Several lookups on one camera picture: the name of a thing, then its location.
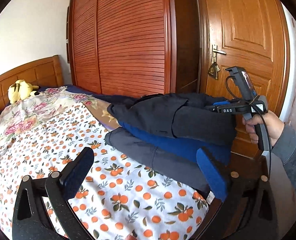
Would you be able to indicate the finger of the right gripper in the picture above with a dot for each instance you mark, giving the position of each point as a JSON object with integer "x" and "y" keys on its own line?
{"x": 221, "y": 103}

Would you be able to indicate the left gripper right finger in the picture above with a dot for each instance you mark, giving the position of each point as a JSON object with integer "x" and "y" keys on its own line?
{"x": 214, "y": 166}

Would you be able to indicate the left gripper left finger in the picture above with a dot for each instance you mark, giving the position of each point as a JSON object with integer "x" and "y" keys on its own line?
{"x": 75, "y": 173}

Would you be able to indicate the black coat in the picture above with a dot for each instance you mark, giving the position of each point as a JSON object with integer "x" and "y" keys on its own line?
{"x": 178, "y": 116}

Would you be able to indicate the right hand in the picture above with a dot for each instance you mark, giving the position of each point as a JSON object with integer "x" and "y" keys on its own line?
{"x": 274, "y": 125}

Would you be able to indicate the folded blue garment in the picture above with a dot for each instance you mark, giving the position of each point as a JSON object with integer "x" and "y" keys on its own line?
{"x": 196, "y": 151}

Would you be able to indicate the folded grey garment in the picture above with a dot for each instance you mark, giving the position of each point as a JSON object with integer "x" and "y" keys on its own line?
{"x": 161, "y": 161}

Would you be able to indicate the orange print bed sheet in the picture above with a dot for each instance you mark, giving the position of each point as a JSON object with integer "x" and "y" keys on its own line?
{"x": 118, "y": 196}

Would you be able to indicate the floral pink blanket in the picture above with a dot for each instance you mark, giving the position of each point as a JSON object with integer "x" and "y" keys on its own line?
{"x": 58, "y": 106}

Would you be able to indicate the wooden room door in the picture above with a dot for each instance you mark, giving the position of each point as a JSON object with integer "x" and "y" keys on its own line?
{"x": 254, "y": 35}

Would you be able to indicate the yellow plush toy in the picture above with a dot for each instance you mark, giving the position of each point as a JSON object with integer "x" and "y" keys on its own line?
{"x": 21, "y": 90}

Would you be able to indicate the wooden louvred wardrobe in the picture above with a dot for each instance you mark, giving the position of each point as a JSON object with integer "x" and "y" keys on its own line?
{"x": 134, "y": 47}

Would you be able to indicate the wooden headboard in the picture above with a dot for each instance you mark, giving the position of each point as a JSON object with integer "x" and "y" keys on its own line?
{"x": 44, "y": 72}

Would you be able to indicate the metal door handle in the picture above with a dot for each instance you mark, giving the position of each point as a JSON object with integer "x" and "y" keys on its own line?
{"x": 216, "y": 52}

